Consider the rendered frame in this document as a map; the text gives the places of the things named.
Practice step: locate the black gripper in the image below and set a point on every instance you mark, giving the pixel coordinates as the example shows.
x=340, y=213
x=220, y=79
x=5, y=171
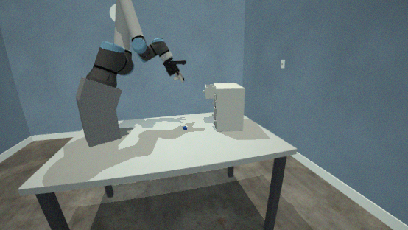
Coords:
x=172, y=69

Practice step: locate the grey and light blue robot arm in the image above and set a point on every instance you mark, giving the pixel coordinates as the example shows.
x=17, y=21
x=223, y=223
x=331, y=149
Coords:
x=116, y=58

